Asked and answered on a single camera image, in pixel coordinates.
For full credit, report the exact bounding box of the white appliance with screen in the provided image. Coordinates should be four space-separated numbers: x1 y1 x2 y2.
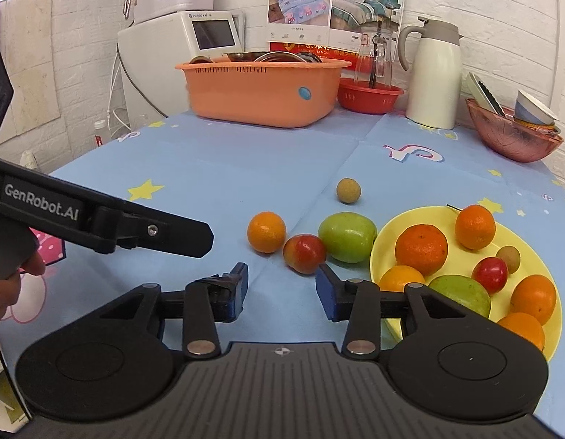
118 10 246 119

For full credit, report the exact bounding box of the white thermos jug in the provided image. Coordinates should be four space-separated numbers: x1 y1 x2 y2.
396 16 463 130

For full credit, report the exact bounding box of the white cable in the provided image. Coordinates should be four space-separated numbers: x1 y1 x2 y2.
107 50 141 130

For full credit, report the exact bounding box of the brown longan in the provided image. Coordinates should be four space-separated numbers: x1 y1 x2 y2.
336 178 361 204
496 245 521 271

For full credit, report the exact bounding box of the blue star print tablecloth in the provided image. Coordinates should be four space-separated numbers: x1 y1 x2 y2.
0 110 565 421

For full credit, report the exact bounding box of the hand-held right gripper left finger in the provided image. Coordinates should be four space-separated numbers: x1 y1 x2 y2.
98 262 249 360

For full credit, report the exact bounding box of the person's left hand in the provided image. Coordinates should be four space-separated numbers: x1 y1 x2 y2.
0 252 46 337

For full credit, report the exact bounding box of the red plastic basket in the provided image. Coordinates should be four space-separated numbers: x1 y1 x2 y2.
337 78 404 115

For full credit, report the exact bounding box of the small orange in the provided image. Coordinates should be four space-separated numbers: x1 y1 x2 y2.
247 211 287 254

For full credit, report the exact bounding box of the large tangerine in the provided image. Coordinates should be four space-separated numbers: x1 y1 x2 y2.
395 224 448 276

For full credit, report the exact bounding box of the white wall conduit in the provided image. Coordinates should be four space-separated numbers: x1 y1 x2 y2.
553 0 561 97

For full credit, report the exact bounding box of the pale green plate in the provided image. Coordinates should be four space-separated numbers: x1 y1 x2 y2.
463 72 507 117

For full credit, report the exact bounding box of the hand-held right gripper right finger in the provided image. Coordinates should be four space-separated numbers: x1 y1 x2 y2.
315 263 487 359

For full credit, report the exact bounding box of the white blue bowl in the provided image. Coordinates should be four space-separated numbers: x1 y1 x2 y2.
514 89 560 125

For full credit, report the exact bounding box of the beige wall panel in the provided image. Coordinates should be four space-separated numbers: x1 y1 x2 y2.
0 0 67 161

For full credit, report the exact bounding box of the steel pot lid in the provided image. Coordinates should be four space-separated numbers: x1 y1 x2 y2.
268 52 323 64

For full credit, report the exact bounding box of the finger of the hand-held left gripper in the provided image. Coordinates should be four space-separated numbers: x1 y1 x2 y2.
93 200 214 259

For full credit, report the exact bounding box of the pink glass bowl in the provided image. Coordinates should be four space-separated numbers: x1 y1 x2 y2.
465 97 564 164

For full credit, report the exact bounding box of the orange plastic basket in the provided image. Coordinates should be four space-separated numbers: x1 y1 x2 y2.
175 59 353 129

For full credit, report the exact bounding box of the yellow orange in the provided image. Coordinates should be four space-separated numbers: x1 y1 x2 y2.
378 265 426 293

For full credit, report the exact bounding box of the orange rimmed bowl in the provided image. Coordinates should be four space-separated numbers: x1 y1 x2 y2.
515 119 563 136

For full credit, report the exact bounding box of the red plum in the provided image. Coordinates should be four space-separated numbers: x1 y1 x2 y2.
283 234 327 275
471 257 509 294

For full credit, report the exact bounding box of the orange with green stem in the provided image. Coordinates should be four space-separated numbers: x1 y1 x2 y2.
447 204 496 250

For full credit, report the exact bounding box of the green apple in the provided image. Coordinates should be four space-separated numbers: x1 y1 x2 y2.
318 211 378 264
429 274 492 318

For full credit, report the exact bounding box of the wall poster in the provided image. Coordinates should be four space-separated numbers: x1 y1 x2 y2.
266 0 407 53

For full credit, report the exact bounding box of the yellow plastic plate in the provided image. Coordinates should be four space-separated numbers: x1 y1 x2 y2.
370 206 563 362

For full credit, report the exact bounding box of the clear glass jar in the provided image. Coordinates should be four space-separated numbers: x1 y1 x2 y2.
353 25 397 90

